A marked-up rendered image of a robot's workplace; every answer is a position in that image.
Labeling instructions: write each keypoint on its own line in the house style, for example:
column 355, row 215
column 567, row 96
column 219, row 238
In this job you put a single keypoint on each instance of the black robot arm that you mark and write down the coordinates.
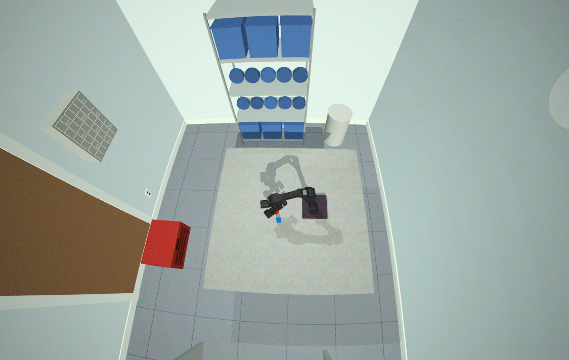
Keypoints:
column 275, row 199

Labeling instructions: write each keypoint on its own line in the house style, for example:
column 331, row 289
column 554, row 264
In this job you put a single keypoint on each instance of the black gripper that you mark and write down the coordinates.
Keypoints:
column 272, row 210

